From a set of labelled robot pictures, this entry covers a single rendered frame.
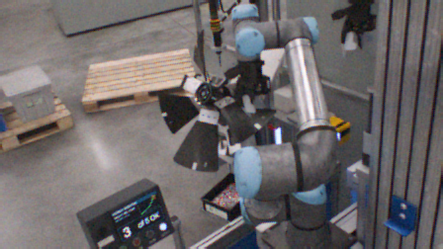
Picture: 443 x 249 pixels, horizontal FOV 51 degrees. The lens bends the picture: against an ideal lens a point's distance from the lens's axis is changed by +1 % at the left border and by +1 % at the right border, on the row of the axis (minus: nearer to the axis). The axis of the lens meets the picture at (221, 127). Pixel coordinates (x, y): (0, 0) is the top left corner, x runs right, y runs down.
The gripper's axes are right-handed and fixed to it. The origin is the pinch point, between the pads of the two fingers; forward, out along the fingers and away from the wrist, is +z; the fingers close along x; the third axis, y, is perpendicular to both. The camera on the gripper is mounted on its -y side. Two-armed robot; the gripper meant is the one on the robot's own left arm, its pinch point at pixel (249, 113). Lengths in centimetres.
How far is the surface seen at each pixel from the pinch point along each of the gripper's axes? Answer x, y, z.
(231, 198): 8, -30, 59
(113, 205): -48, -13, 18
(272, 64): 58, -55, 19
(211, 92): 21, -55, 19
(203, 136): 12, -53, 39
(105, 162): 15, -230, 144
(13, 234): -72, -195, 143
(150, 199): -36.4, -10.0, 20.7
